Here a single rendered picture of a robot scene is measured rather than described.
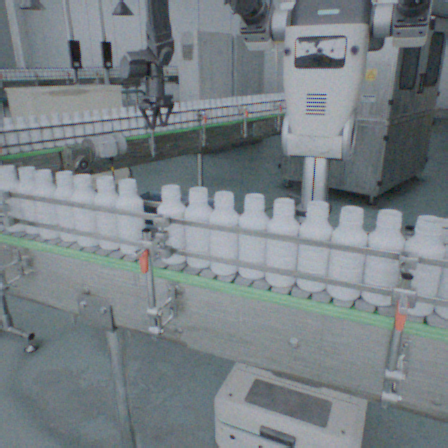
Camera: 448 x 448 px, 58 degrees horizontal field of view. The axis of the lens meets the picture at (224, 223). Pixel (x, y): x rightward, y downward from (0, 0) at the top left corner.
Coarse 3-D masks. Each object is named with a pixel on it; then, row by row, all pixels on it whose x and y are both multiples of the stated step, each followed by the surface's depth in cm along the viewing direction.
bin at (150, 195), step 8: (144, 192) 153; (152, 192) 155; (160, 192) 154; (152, 200) 156; (160, 200) 155; (184, 200) 150; (208, 200) 146; (144, 208) 154; (152, 208) 158; (152, 224) 160
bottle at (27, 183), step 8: (24, 168) 100; (32, 168) 99; (24, 176) 98; (32, 176) 98; (24, 184) 98; (32, 184) 99; (24, 192) 98; (24, 200) 99; (24, 208) 99; (32, 208) 99; (24, 216) 100; (32, 216) 100; (32, 232) 102
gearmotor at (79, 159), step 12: (84, 144) 218; (96, 144) 215; (108, 144) 215; (120, 144) 225; (72, 156) 207; (84, 156) 211; (96, 156) 216; (108, 156) 217; (72, 168) 210; (84, 168) 213
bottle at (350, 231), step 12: (348, 216) 68; (360, 216) 68; (336, 228) 71; (348, 228) 68; (360, 228) 69; (336, 240) 69; (348, 240) 68; (360, 240) 68; (336, 252) 70; (348, 252) 69; (336, 264) 70; (348, 264) 69; (360, 264) 70; (336, 276) 71; (348, 276) 70; (360, 276) 71; (336, 288) 72; (348, 288) 71; (348, 300) 72
